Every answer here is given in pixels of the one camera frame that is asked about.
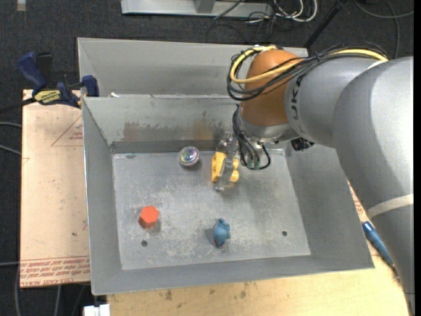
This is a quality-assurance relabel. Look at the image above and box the blue toy figure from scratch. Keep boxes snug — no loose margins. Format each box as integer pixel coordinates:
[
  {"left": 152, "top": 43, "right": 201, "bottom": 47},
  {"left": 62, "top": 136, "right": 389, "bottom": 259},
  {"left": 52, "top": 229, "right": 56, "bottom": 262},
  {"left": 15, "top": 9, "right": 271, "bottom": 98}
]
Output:
[{"left": 212, "top": 218, "right": 231, "bottom": 248}]

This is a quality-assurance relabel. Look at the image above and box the brown cardboard board red print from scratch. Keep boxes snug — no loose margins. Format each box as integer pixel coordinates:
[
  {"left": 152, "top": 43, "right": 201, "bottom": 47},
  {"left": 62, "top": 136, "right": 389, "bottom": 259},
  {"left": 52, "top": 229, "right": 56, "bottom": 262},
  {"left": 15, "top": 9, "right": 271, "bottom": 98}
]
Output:
[{"left": 19, "top": 89, "right": 373, "bottom": 289}]

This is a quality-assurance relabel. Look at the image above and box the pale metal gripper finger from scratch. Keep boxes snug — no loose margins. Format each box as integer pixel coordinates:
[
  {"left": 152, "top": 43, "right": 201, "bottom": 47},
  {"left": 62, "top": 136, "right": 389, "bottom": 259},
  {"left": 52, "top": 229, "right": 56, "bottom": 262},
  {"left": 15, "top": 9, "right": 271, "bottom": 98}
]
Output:
[
  {"left": 224, "top": 158, "right": 236, "bottom": 190},
  {"left": 214, "top": 157, "right": 230, "bottom": 192}
]

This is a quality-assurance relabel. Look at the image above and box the grey metal bin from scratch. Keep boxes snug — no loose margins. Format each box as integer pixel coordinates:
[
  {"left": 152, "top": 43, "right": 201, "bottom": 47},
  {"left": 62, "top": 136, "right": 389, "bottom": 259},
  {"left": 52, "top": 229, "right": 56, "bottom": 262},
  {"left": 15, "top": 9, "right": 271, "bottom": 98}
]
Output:
[{"left": 77, "top": 37, "right": 376, "bottom": 296}]

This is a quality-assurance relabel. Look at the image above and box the iridescent clear glass ball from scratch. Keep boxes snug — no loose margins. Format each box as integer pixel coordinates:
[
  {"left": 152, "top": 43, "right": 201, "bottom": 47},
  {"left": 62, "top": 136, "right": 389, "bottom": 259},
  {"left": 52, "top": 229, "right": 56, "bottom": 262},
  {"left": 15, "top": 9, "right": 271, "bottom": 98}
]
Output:
[{"left": 178, "top": 145, "right": 201, "bottom": 168}]

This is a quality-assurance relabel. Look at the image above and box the yellow toy block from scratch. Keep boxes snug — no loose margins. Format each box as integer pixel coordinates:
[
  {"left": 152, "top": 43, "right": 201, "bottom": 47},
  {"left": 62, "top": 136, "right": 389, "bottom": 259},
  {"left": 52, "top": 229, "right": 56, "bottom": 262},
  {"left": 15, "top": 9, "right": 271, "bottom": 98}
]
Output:
[{"left": 211, "top": 151, "right": 241, "bottom": 184}]

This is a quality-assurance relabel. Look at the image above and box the orange hexagonal block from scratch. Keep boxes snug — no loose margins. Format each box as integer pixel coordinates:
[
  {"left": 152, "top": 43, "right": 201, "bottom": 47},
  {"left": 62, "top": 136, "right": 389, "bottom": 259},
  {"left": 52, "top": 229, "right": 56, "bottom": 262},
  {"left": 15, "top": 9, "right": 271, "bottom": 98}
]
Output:
[{"left": 137, "top": 205, "right": 161, "bottom": 229}]

